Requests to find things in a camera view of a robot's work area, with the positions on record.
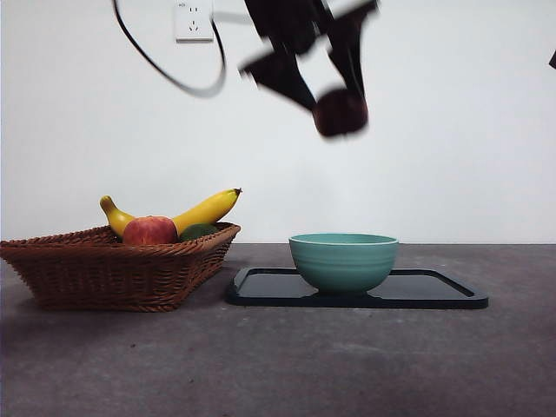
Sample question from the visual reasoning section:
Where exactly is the dark purple plum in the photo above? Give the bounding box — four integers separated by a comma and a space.
312, 86, 370, 141

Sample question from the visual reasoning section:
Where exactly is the teal ribbed bowl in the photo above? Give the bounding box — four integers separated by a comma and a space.
288, 233, 400, 297

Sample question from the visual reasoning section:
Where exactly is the yellow banana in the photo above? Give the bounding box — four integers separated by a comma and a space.
99, 187, 243, 238

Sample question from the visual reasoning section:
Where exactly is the green round fruit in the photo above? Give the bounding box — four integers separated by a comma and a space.
177, 222, 218, 243

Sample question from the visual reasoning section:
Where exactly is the red yellow apple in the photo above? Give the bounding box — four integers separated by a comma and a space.
122, 215, 178, 245

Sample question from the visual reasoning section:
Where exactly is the black rectangular tray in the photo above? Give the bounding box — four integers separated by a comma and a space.
224, 266, 490, 310

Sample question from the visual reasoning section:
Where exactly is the brown wicker basket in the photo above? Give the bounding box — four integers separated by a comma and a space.
0, 222, 242, 313

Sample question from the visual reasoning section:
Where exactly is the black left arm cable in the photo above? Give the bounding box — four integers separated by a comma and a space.
112, 0, 228, 98

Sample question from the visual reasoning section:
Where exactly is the white wall socket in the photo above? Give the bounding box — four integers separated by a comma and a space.
175, 1, 215, 43

